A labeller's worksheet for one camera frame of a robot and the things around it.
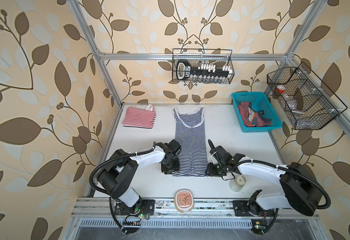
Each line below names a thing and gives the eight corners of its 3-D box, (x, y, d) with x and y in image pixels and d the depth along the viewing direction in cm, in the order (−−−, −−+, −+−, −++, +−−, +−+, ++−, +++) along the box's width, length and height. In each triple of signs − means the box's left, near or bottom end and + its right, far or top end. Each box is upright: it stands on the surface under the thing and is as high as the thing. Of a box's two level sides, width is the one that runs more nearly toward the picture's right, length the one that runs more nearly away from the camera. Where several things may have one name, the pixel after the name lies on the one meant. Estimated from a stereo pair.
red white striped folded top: (122, 129, 108) (120, 125, 105) (128, 108, 121) (127, 104, 118) (154, 129, 108) (153, 125, 105) (157, 108, 121) (156, 104, 118)
